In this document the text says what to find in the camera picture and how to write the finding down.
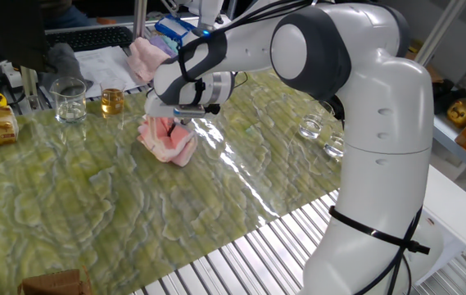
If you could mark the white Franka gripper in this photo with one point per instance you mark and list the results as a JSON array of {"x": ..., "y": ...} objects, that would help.
[{"x": 159, "y": 110}]

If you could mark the pink cloth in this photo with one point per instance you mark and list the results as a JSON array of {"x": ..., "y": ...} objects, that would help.
[{"x": 163, "y": 147}]

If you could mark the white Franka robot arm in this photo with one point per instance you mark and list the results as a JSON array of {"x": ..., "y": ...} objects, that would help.
[{"x": 380, "y": 164}]

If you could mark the teal cloth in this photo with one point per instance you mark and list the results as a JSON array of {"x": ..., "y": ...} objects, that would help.
[{"x": 171, "y": 43}]

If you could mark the purple cloth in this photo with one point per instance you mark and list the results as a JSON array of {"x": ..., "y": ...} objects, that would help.
[{"x": 160, "y": 44}]

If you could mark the grey cloth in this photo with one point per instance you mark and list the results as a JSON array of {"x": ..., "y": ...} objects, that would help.
[{"x": 62, "y": 59}]

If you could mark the glass beaker amber liquid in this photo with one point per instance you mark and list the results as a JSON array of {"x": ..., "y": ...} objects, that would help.
[{"x": 112, "y": 102}]

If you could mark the pale pink towel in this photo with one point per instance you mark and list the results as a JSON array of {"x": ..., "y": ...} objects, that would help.
[{"x": 146, "y": 59}]

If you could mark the white printed paper sheet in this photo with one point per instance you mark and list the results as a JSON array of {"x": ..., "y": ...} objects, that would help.
[{"x": 101, "y": 65}]

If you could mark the blue and white pack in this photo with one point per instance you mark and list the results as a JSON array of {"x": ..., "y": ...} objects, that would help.
[{"x": 171, "y": 26}]

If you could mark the large glass beaker clear water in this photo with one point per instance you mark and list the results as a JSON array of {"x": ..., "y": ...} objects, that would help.
[{"x": 71, "y": 110}]

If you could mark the green marble pattern mat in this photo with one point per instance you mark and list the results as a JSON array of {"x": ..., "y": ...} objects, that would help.
[{"x": 93, "y": 205}]

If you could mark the black computer keyboard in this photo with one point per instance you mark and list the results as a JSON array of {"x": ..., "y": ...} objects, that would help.
[{"x": 89, "y": 39}]

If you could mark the small orange object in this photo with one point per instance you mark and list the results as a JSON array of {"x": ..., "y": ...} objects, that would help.
[{"x": 106, "y": 21}]

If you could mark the small clear glass beaker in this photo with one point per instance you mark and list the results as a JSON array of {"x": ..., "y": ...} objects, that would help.
[
  {"x": 334, "y": 147},
  {"x": 310, "y": 127}
]

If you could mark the short aluminium profile upright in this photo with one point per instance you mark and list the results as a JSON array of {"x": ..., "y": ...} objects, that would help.
[{"x": 30, "y": 88}]

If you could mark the seated person blue jeans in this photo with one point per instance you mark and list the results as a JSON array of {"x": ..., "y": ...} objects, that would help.
[{"x": 66, "y": 17}]

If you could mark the white power strip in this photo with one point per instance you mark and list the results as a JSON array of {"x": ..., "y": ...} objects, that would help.
[{"x": 11, "y": 73}]

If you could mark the black monitor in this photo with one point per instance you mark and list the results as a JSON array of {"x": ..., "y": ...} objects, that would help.
[{"x": 3, "y": 28}]

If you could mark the brown cardboard box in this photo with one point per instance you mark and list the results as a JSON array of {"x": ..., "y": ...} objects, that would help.
[{"x": 52, "y": 284}]

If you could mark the black bulky object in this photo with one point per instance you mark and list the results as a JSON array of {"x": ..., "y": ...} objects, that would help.
[{"x": 445, "y": 94}]

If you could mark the grey metal shelf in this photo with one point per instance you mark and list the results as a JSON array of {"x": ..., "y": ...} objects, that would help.
[{"x": 453, "y": 143}]

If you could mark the golden brown round object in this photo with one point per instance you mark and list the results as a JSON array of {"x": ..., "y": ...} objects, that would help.
[{"x": 464, "y": 112}]

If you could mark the aluminium frame post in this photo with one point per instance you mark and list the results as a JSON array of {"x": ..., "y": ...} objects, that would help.
[{"x": 139, "y": 18}]

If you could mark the slanted aluminium post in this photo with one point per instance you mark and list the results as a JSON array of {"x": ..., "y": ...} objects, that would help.
[{"x": 437, "y": 34}]

